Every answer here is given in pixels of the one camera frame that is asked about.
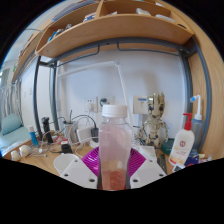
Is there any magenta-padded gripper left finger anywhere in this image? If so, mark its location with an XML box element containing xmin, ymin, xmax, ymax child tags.
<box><xmin>60</xmin><ymin>145</ymin><xmax>102</xmax><ymax>190</ymax></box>

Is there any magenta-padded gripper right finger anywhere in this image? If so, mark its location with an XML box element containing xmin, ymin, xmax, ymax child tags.
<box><xmin>126</xmin><ymin>147</ymin><xmax>168</xmax><ymax>190</ymax></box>

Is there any clear plastic bottle white cap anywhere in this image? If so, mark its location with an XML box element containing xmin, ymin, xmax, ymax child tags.
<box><xmin>98</xmin><ymin>103</ymin><xmax>134</xmax><ymax>192</ymax></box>

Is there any white tissue pack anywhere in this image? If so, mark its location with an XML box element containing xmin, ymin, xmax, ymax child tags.
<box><xmin>132</xmin><ymin>143</ymin><xmax>158</xmax><ymax>163</ymax></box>

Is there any white power adapter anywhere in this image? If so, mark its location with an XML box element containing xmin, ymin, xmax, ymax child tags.
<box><xmin>76</xmin><ymin>125</ymin><xmax>96</xmax><ymax>144</ymax></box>

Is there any black plug charger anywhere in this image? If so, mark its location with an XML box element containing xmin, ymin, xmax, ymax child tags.
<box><xmin>90</xmin><ymin>127</ymin><xmax>100</xmax><ymax>143</ymax></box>

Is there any white pump bottle red head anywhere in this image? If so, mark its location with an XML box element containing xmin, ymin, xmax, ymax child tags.
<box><xmin>168</xmin><ymin>112</ymin><xmax>196</xmax><ymax>167</ymax></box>

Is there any small blue box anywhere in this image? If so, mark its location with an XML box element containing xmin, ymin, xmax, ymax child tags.
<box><xmin>184</xmin><ymin>151</ymin><xmax>200</xmax><ymax>167</ymax></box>

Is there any tree creature figurine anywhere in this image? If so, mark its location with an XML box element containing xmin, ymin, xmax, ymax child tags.
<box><xmin>138</xmin><ymin>92</ymin><xmax>169</xmax><ymax>149</ymax></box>

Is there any blue tube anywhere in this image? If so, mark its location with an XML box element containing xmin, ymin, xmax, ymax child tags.
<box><xmin>28</xmin><ymin>125</ymin><xmax>40</xmax><ymax>148</ymax></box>

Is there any small white round object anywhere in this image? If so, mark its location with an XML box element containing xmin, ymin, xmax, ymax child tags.
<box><xmin>10</xmin><ymin>149</ymin><xmax>22</xmax><ymax>162</ymax></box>
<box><xmin>18</xmin><ymin>144</ymin><xmax>33</xmax><ymax>158</ymax></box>

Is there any translucent blue spray bottle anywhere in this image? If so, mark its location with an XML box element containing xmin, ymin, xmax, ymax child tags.
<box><xmin>189</xmin><ymin>94</ymin><xmax>204</xmax><ymax>154</ymax></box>

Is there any teal pillow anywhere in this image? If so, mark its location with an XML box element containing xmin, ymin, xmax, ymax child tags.
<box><xmin>0</xmin><ymin>113</ymin><xmax>24</xmax><ymax>136</ymax></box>

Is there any white desk lamp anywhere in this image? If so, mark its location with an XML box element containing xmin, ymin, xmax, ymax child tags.
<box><xmin>57</xmin><ymin>59</ymin><xmax>133</xmax><ymax>129</ymax></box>

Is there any wooden shelf unit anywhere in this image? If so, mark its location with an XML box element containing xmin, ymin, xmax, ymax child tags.
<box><xmin>11</xmin><ymin>0</ymin><xmax>196</xmax><ymax>84</ymax></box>

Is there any white wall box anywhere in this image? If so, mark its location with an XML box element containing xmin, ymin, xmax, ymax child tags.
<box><xmin>133</xmin><ymin>95</ymin><xmax>148</xmax><ymax>115</ymax></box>

